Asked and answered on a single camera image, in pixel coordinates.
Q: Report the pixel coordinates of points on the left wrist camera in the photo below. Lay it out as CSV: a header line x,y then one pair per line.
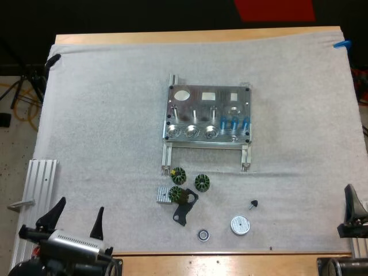
x,y
75,244

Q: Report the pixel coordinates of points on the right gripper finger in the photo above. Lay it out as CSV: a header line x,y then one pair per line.
x,y
354,202

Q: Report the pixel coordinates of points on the blue clip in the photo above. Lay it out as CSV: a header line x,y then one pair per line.
x,y
342,44

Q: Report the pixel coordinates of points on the small steel bearing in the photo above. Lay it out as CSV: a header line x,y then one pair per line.
x,y
203,235

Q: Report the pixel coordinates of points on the metal plate on aluminium rails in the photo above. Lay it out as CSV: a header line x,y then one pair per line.
x,y
207,120

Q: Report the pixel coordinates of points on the small black rubber bumper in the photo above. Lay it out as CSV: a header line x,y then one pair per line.
x,y
253,204

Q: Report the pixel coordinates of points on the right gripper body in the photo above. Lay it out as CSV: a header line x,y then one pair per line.
x,y
352,229

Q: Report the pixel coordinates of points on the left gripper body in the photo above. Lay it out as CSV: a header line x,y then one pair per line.
x,y
32,232

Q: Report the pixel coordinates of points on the white ribbed block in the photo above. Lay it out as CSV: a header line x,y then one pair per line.
x,y
163,195

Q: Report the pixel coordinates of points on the flat black bracket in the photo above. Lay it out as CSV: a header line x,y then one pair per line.
x,y
184,208

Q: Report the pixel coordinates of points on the grey ribbed disc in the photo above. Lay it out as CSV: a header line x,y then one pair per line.
x,y
240,225

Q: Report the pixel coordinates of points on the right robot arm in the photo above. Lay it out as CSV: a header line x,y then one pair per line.
x,y
343,266

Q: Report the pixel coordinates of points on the ribbed aluminium rail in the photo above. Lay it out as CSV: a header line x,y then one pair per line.
x,y
359,247
36,201

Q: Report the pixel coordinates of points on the bright blue cylinder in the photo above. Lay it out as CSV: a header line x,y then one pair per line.
x,y
234,123
223,124
246,122

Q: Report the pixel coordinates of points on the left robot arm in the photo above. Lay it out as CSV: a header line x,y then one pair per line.
x,y
60,266

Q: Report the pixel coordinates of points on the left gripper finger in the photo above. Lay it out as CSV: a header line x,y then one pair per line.
x,y
53,214
97,227

